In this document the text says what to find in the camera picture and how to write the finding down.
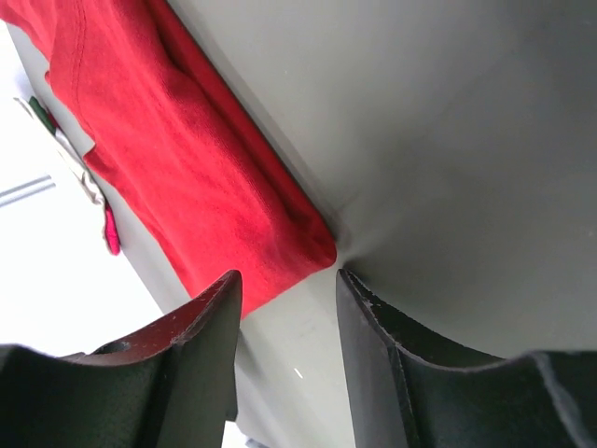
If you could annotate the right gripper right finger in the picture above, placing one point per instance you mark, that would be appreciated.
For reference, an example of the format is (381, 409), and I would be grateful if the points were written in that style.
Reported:
(411, 387)

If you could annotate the folded red t shirt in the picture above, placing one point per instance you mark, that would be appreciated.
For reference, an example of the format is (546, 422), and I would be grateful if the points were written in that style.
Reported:
(111, 232)

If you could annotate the folded green t shirt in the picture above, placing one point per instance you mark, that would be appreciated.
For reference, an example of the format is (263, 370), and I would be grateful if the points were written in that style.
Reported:
(42, 114)

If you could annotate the dark red t shirt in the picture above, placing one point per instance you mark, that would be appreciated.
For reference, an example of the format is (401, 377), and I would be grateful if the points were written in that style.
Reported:
(173, 140)

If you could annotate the aluminium frame rail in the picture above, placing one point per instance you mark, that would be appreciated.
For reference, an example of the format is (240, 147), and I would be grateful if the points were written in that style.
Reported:
(26, 190)

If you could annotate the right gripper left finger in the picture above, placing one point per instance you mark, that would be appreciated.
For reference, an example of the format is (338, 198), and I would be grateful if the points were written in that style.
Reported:
(193, 348)

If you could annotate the folded white t shirt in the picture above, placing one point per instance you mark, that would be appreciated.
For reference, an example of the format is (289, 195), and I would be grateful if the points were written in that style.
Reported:
(75, 165)

